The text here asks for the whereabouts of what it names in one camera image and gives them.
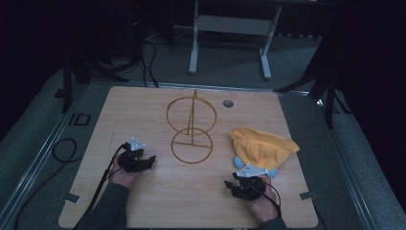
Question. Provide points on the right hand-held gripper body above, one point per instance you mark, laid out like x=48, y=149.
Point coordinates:
x=250, y=185

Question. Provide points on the person's right hand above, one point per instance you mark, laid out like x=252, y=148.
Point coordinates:
x=265, y=204

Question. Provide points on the white desk frame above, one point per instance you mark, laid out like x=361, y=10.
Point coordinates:
x=234, y=25

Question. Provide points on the grey round table grommet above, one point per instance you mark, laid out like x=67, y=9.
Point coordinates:
x=228, y=103

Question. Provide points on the black metal stand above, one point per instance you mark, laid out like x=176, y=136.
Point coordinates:
x=325, y=83
x=68, y=80

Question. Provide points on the yellow cloth hat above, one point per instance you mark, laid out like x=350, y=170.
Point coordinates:
x=261, y=147

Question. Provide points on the metal floor rail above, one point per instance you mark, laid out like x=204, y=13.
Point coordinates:
x=38, y=159
x=348, y=166

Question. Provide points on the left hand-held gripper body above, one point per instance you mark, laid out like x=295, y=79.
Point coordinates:
x=130, y=159

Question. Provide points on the grey tape piece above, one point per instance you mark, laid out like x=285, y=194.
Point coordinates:
x=308, y=195
x=72, y=198

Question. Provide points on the person's left hand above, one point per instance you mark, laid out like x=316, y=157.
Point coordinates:
x=123, y=177

